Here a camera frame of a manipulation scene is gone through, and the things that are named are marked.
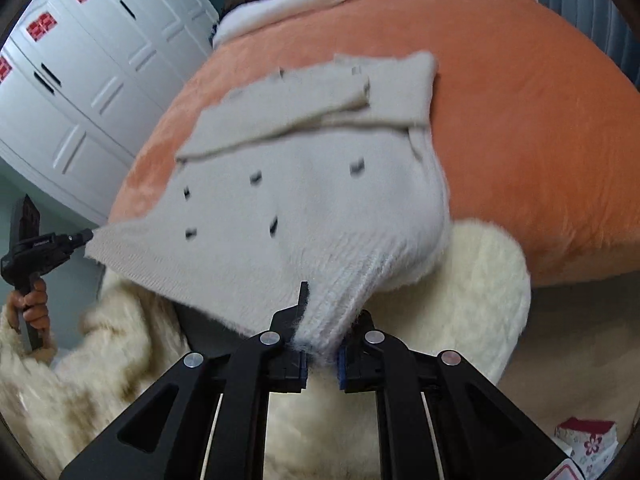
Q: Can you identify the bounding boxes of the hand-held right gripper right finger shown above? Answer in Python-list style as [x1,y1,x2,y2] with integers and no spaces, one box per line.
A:
[336,310,577,480]

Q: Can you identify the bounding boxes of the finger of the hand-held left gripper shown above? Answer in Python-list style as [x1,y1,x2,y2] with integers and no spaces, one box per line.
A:
[59,228,96,252]

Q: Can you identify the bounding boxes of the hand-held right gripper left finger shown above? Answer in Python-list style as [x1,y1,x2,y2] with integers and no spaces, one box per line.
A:
[59,281,309,480]

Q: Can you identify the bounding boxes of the beige knit sweater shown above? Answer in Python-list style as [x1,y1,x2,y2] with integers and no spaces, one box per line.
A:
[85,51,453,367]

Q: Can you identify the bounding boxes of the person's left forearm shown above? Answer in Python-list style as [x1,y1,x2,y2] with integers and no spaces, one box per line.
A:
[0,270,178,466]

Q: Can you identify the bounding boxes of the person's left hand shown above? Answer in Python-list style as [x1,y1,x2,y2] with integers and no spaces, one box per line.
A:
[5,277,55,352]

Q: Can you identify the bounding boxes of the cream fluffy coat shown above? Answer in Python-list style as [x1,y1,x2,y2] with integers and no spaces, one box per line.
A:
[265,220,532,480]

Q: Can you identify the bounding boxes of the white wardrobe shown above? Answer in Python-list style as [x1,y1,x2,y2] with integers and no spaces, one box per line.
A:
[0,0,221,226]

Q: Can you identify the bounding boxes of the white floral box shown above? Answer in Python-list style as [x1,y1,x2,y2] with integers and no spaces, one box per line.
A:
[552,416,621,476]

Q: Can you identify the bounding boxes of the orange plush blanket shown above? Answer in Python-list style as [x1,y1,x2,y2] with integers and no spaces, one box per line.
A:
[107,0,640,286]

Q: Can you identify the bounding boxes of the grey pleated curtain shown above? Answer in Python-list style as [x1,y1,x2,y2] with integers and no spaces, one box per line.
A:
[530,0,640,86]

